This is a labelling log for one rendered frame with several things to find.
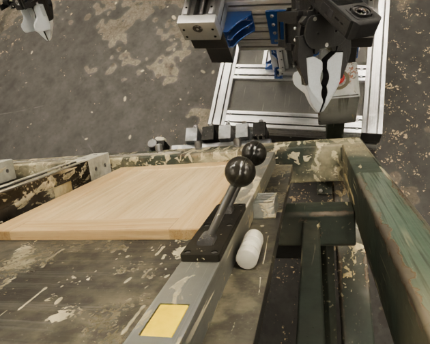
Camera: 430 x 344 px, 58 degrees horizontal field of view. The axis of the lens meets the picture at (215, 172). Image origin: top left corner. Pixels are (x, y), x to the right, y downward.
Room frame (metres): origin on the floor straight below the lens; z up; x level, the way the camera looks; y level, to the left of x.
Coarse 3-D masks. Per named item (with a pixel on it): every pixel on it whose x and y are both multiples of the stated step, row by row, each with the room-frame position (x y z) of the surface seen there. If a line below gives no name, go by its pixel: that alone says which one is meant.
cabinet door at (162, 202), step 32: (96, 192) 0.54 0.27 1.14; (128, 192) 0.48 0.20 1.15; (160, 192) 0.42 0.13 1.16; (192, 192) 0.37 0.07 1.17; (224, 192) 0.31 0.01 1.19; (32, 224) 0.44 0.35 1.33; (64, 224) 0.40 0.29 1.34; (96, 224) 0.35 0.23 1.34; (128, 224) 0.31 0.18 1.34; (160, 224) 0.27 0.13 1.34; (192, 224) 0.24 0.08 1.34
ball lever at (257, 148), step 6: (246, 144) 0.25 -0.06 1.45; (252, 144) 0.24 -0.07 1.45; (258, 144) 0.24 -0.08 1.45; (246, 150) 0.24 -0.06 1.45; (252, 150) 0.23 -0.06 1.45; (258, 150) 0.23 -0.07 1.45; (264, 150) 0.23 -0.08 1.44; (246, 156) 0.23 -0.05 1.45; (252, 156) 0.23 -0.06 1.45; (258, 156) 0.22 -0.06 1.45; (264, 156) 0.22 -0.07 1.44; (258, 162) 0.22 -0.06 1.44; (234, 198) 0.21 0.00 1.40; (228, 210) 0.20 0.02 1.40
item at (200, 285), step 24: (264, 168) 0.34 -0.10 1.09; (240, 192) 0.26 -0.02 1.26; (240, 240) 0.15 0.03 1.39; (192, 264) 0.13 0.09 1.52; (216, 264) 0.11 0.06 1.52; (168, 288) 0.11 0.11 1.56; (192, 288) 0.10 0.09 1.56; (216, 288) 0.09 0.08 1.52; (192, 312) 0.07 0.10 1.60; (144, 336) 0.07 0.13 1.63; (192, 336) 0.05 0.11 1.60
